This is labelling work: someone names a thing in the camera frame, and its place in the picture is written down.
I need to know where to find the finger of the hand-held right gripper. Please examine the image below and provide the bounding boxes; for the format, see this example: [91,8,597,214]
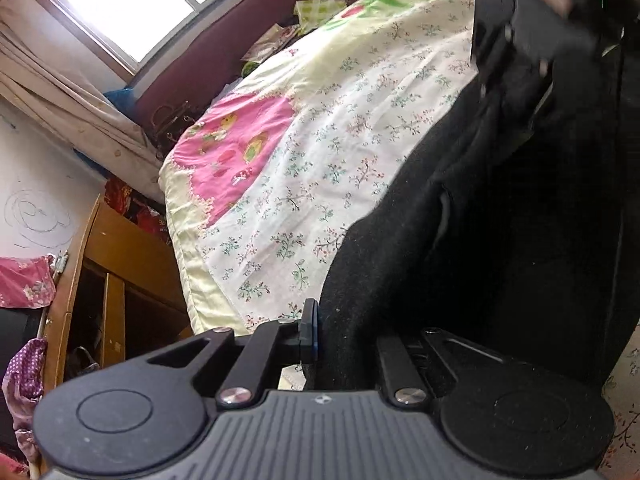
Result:
[477,30,554,123]

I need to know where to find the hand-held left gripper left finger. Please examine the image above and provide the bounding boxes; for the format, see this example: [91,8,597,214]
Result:
[146,299,321,407]

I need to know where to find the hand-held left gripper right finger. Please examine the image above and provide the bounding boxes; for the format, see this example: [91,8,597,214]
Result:
[376,328,506,407]

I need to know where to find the black pants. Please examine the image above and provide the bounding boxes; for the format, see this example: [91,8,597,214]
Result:
[302,35,631,393]

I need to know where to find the wooden cabinet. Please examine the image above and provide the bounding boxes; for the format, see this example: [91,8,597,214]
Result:
[42,195,193,391]

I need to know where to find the floral patchwork quilt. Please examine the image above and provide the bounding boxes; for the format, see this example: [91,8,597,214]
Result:
[159,0,640,480]

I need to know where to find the red cloth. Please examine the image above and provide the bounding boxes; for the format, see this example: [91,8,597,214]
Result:
[105,177,173,246]

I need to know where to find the green checkered cloth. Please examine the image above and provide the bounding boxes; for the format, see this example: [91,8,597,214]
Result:
[294,0,346,36]

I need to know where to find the colourful printed packet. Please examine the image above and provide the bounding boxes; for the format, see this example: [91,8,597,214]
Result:
[241,25,301,63]

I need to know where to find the brown handbag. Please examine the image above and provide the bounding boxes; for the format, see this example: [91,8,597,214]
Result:
[150,100,201,151]

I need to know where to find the pink floral cloth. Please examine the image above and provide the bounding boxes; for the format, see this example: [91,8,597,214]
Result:
[0,255,56,308]

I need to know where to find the purple polka-dot cloth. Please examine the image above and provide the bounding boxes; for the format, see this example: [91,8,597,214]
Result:
[2,337,48,466]

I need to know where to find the dark red headboard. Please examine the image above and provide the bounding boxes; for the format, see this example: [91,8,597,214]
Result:
[132,0,351,131]

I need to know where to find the blue cloth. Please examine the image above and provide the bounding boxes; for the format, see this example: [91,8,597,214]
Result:
[102,87,138,121]

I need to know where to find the beige curtain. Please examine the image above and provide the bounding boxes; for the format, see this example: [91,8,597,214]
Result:
[0,5,166,203]

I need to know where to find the window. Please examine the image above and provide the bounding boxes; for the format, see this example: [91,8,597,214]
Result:
[30,0,271,76]

